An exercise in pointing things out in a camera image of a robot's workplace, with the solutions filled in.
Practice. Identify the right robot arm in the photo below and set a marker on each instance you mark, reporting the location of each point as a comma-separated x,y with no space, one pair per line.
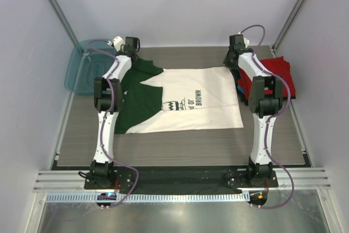
265,100

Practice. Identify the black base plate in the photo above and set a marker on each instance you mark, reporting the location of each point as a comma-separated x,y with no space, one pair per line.
185,179

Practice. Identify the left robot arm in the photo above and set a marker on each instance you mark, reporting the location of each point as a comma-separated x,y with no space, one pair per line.
108,100

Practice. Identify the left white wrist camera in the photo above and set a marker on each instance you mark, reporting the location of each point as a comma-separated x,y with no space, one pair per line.
117,43

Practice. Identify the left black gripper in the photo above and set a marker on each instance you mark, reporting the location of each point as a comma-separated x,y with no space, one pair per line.
122,48

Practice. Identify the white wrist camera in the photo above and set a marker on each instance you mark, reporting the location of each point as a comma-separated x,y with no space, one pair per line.
246,42
117,43

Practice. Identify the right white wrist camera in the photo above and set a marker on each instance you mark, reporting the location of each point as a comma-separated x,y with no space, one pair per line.
246,42

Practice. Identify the teal plastic bin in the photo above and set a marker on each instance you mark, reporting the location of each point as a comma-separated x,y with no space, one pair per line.
89,59

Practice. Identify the folded blue t-shirt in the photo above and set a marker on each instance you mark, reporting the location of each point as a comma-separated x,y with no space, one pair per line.
240,89

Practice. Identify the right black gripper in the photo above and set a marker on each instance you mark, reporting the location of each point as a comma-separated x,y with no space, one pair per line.
227,64

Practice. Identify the folded red t-shirt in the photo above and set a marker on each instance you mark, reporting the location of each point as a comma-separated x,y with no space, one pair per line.
277,66

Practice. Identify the white and green t-shirt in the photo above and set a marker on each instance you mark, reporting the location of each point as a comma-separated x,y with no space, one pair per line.
169,100

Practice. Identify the white slotted cable duct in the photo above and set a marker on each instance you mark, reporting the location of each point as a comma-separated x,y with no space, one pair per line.
109,197

